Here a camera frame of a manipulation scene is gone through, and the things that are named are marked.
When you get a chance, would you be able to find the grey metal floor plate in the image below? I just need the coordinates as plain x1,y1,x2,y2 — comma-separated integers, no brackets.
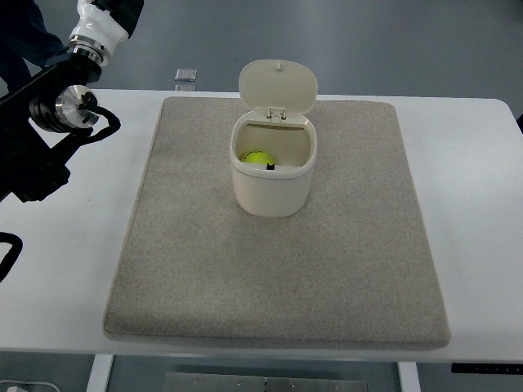
163,372,368,392

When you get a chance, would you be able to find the white right table leg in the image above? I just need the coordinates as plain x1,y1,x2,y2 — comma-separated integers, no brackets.
397,362,421,392

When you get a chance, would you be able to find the beige felt mat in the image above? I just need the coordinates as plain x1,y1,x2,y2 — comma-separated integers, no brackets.
104,97,450,350

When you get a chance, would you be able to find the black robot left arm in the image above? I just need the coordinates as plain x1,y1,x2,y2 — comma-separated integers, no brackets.
1,44,120,203

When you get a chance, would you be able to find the black table control panel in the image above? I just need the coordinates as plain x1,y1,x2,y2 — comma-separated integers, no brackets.
451,363,523,375

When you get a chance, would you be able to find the yellow tennis ball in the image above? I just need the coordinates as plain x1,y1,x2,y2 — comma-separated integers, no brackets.
239,150,275,165

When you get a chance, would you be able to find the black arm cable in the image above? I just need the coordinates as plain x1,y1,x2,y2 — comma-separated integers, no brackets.
0,97,122,283

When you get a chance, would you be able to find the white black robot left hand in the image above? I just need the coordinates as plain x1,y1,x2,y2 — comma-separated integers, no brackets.
68,0,144,67

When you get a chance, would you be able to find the cream lidded plastic box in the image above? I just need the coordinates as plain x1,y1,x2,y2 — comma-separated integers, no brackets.
229,60,318,217

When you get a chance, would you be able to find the clear floor socket cover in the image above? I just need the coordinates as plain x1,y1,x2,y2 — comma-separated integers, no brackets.
175,68,197,82

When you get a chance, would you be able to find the white left table leg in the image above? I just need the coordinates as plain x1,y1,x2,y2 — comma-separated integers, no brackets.
86,354,114,392

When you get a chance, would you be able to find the white table leg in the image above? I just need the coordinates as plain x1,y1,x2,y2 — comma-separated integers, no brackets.
86,354,114,392
397,362,421,392

